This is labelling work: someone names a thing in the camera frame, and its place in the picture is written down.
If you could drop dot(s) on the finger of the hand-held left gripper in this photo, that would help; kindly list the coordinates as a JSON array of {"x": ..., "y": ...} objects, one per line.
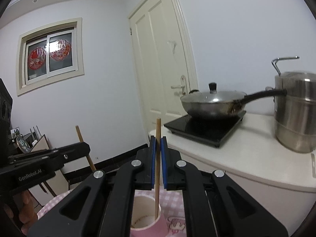
[{"x": 74, "y": 153}]

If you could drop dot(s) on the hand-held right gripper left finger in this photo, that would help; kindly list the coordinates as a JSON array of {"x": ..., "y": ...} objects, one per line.
[{"x": 153, "y": 163}]

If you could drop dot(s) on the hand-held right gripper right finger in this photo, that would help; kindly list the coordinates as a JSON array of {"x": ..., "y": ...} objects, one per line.
[{"x": 164, "y": 163}]

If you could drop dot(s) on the pink cup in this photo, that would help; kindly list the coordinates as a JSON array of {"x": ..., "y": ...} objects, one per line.
[{"x": 161, "y": 227}]

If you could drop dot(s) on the person's left hand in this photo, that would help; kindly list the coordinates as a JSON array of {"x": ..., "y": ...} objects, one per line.
[{"x": 27, "y": 217}]

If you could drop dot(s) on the leaning white board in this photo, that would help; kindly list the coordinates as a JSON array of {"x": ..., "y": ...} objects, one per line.
[{"x": 56, "y": 185}]

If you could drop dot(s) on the round decorated plate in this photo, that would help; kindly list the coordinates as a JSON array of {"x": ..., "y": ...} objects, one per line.
[{"x": 22, "y": 144}]

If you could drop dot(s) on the pink checked tablecloth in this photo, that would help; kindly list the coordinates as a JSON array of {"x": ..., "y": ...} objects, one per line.
[{"x": 172, "y": 202}]

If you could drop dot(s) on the black induction cooktop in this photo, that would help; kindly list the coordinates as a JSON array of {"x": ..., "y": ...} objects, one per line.
[{"x": 209, "y": 133}]

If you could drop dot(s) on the black speaker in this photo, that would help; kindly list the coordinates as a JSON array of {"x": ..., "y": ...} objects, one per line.
[{"x": 5, "y": 118}]

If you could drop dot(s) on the white cabinet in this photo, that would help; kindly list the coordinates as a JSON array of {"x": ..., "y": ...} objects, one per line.
[{"x": 246, "y": 158}]

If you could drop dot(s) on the glass wok lid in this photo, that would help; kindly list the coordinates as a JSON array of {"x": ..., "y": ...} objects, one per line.
[{"x": 222, "y": 96}]

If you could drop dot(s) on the cream framed window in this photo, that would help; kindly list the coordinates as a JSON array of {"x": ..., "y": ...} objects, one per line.
[{"x": 61, "y": 64}]

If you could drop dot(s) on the round red window decoration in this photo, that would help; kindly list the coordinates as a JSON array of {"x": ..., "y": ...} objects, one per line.
[
  {"x": 60, "y": 50},
  {"x": 37, "y": 59}
]

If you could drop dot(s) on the cream panelled door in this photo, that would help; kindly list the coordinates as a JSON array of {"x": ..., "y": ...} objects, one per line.
[{"x": 158, "y": 54}]

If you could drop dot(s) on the white door hook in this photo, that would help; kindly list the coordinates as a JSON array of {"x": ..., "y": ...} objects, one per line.
[{"x": 173, "y": 45}]

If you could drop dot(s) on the stainless steel steamer pot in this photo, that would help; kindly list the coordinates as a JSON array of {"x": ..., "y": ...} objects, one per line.
[{"x": 296, "y": 118}]

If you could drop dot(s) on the small photo frame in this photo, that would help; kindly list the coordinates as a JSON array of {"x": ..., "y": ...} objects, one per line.
[{"x": 15, "y": 132}]

